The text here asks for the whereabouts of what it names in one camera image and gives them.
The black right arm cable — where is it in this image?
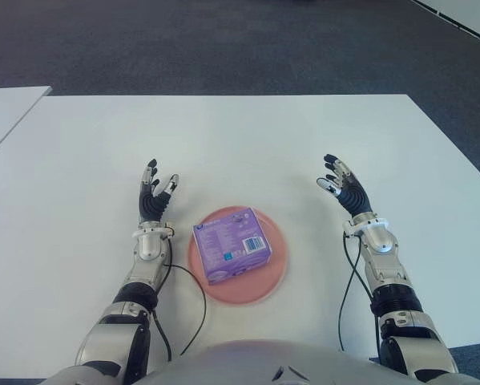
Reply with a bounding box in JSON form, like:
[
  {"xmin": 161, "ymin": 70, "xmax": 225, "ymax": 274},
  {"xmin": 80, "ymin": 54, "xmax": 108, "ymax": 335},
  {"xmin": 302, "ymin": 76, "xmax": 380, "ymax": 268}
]
[{"xmin": 337, "ymin": 232, "xmax": 383, "ymax": 358}]

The silver robot torso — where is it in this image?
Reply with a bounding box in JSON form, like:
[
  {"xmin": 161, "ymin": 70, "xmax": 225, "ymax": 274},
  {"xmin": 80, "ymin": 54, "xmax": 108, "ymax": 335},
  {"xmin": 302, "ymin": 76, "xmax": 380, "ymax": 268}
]
[{"xmin": 38, "ymin": 339, "xmax": 480, "ymax": 385}]

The round pink plate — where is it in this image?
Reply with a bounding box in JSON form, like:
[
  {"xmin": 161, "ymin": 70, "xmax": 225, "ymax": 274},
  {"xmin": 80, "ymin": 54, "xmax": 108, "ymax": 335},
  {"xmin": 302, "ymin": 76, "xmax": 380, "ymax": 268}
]
[{"xmin": 187, "ymin": 205, "xmax": 289, "ymax": 306}]

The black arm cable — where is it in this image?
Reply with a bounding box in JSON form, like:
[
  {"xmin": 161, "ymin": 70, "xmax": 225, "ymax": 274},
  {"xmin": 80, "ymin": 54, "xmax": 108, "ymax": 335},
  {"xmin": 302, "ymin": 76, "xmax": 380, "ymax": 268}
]
[
  {"xmin": 337, "ymin": 232, "xmax": 383, "ymax": 358},
  {"xmin": 151, "ymin": 236, "xmax": 208, "ymax": 362}
]

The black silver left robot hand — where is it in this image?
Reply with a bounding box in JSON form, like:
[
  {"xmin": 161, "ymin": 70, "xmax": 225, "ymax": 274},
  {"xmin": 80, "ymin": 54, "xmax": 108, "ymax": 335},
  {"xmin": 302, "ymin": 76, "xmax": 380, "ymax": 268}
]
[{"xmin": 137, "ymin": 158, "xmax": 180, "ymax": 224}]

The purple tissue paper pack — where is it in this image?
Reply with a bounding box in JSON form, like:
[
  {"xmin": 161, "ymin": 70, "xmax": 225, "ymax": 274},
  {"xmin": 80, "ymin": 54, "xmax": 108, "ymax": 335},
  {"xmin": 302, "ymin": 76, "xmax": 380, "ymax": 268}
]
[{"xmin": 192, "ymin": 206, "xmax": 273, "ymax": 286}]

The white side table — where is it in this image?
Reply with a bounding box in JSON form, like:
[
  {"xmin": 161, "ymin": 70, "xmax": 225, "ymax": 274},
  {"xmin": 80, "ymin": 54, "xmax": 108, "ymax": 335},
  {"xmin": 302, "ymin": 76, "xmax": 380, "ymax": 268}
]
[{"xmin": 0, "ymin": 85, "xmax": 52, "ymax": 164}]

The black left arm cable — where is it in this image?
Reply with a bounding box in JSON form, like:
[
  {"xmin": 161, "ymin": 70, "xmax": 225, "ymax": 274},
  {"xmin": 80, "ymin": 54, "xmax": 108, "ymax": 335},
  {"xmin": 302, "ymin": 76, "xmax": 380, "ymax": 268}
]
[{"xmin": 151, "ymin": 236, "xmax": 208, "ymax": 362}]

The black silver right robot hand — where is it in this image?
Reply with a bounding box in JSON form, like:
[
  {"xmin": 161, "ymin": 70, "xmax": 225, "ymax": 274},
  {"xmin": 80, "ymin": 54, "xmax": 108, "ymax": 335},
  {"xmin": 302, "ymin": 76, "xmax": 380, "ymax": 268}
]
[{"xmin": 315, "ymin": 153, "xmax": 375, "ymax": 220}]

